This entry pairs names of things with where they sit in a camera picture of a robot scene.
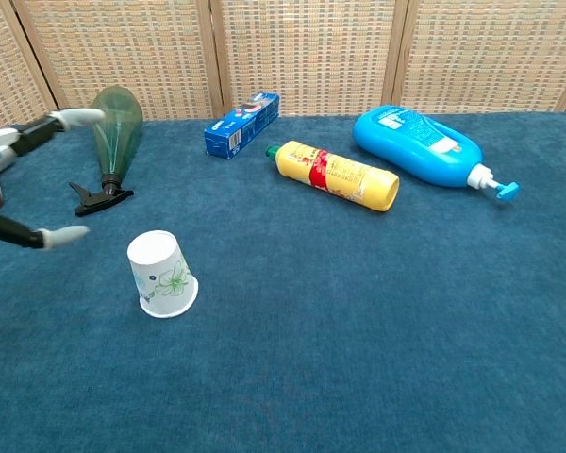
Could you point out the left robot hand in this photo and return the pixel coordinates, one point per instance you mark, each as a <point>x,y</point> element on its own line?
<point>0,151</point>

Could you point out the white printed paper cup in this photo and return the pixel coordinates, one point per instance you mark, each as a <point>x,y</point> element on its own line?
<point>162,278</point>

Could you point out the green spray bottle black trigger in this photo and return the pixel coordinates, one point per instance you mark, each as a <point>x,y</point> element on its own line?
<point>115,137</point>

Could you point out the blue cookie box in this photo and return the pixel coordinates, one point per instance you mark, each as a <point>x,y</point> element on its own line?
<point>241,126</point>

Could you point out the woven folding screen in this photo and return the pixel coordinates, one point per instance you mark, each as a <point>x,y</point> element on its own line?
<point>311,52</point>

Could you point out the blue table cloth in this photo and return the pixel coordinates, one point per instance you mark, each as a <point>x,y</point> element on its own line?
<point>283,330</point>

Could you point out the yellow bottle green cap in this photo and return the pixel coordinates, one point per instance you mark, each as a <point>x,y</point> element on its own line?
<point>335,173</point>

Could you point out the blue pump detergent bottle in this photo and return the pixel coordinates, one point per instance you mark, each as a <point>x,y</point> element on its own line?
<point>415,144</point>

